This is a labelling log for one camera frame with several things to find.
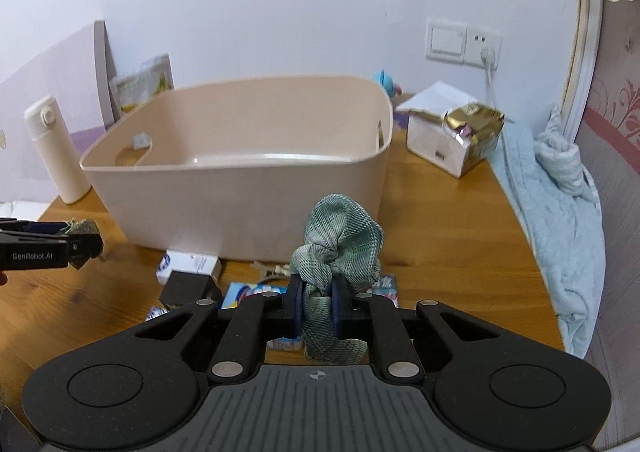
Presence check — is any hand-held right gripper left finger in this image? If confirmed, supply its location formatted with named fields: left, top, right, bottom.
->
left=131, top=273, right=304, bottom=384

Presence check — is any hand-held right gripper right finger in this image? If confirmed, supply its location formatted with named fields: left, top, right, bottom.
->
left=331, top=276, right=506, bottom=384

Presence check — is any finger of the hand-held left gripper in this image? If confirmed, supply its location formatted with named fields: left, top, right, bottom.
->
left=70, top=233, right=104, bottom=258
left=0, top=218, right=67, bottom=235

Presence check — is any dark green scrunchie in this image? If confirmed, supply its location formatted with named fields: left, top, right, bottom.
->
left=61, top=216, right=105, bottom=274

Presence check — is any beige hair claw clip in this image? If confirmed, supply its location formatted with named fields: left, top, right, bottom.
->
left=249, top=260, right=292, bottom=281

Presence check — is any blue cartoon card pack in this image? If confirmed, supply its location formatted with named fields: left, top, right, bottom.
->
left=222, top=281, right=292, bottom=311

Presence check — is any colourful cartoon packet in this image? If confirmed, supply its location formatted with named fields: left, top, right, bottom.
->
left=369, top=274, right=401, bottom=309

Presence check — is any green mesh scrunchie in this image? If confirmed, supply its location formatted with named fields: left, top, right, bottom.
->
left=290, top=193, right=385, bottom=366

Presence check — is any black small box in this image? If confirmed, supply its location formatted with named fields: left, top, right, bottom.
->
left=160, top=271, right=223, bottom=309

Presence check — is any white and blue small box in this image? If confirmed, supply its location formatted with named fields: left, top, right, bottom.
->
left=155, top=249, right=223, bottom=286

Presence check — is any beige plastic storage bin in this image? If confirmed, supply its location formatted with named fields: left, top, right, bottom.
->
left=80, top=75, right=395, bottom=261

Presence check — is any white thermos bottle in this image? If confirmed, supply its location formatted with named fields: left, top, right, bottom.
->
left=24, top=95, right=94, bottom=205

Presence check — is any purple and white board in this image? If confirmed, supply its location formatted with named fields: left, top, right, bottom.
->
left=0, top=20, right=124, bottom=207

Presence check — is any banana snack pouch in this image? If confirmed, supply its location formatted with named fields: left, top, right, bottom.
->
left=109, top=54, right=175, bottom=115

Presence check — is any white cardboard box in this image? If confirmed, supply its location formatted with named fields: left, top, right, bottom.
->
left=405, top=110, right=497, bottom=178

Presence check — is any blue toy figure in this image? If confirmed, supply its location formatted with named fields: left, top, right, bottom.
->
left=372, top=70, right=404, bottom=98

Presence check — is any gold foil packet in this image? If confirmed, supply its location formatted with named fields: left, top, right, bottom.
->
left=442, top=102, right=505, bottom=145

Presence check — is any white paper sheet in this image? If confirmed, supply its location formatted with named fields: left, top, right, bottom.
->
left=394, top=80, right=479, bottom=116

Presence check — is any light blue blanket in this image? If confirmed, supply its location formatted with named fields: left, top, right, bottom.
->
left=487, top=104, right=609, bottom=359

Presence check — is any floral pink headboard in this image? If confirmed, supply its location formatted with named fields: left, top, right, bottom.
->
left=562, top=0, right=640, bottom=452

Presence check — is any white wall switch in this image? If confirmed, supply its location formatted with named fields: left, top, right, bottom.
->
left=425, top=17, right=469, bottom=64

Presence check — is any white plug with cable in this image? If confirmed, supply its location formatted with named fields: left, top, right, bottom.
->
left=477, top=46, right=519, bottom=183

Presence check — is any white wall socket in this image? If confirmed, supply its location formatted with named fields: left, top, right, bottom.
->
left=465, top=24, right=504, bottom=70

